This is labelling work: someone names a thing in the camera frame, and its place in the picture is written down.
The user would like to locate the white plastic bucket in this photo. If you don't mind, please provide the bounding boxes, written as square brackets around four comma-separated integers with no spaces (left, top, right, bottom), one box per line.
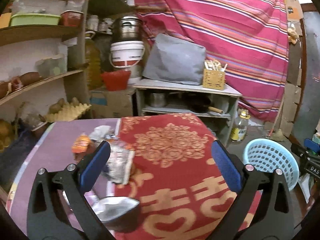
[109,41,145,68]

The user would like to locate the silver foil snack bag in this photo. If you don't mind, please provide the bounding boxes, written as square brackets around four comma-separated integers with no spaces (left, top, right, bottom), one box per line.
[103,140,135,185]

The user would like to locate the red gold patterned cloth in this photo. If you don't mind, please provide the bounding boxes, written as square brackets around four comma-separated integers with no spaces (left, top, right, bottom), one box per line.
[113,113,262,240]

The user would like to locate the cardboard box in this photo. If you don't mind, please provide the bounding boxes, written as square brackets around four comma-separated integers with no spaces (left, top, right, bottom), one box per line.
[89,87,138,119]

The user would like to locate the purple table cloth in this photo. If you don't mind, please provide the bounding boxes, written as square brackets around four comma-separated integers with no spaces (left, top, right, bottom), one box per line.
[7,118,121,233]

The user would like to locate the silver foil pouch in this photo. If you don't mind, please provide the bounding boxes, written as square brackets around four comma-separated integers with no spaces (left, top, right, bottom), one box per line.
[92,196,141,233]

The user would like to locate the yellow egg tray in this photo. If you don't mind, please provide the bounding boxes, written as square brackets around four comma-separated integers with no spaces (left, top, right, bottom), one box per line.
[44,103,92,123]

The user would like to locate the red lidded container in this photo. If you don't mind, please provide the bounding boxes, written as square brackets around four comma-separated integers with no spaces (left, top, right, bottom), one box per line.
[59,10,84,27]

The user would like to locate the steel cooking pot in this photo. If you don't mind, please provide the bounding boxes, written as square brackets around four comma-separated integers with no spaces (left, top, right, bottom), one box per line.
[111,15,143,42]

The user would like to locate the wooden wall shelf unit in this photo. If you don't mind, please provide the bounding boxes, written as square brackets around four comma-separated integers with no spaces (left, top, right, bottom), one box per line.
[1,0,89,122]

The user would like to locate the white crumpled paper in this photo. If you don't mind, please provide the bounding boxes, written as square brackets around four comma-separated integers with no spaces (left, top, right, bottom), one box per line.
[89,125,116,141]

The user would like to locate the red plastic basket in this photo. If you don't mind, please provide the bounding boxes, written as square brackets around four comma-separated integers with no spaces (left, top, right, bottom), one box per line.
[100,70,131,92]

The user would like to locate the yellow wooden utensil holder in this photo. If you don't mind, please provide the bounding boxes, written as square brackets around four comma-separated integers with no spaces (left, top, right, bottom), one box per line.
[202,60,228,90]

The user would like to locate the red striped hanging cloth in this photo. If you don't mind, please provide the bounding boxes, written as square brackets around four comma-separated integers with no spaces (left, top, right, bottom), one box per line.
[135,0,289,121]

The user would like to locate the orange snack wrapper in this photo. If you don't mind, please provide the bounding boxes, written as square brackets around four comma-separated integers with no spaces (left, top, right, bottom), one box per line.
[72,134,91,154]

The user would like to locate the black pan wooden handle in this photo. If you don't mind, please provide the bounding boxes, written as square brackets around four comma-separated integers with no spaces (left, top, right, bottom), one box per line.
[183,93,223,114]

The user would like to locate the clear oil bottle yellow label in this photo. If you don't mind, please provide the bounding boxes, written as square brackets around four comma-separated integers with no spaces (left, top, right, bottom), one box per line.
[230,109,250,142]

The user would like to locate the light blue plastic basket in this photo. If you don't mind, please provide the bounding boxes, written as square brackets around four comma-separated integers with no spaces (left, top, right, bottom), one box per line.
[242,138,299,191]

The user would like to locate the green plastic tub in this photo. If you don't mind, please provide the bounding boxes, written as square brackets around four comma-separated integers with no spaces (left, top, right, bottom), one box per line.
[10,13,61,27]

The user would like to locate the grey low shelf table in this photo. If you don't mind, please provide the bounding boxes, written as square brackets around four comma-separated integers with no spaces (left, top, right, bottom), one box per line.
[133,79,242,145]

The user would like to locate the large yellow oil jug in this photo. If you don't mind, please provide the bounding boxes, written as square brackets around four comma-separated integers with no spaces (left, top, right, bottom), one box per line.
[85,31,103,90]

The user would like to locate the small steel pot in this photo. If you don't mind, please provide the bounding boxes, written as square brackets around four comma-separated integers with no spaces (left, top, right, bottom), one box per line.
[148,93,167,108]

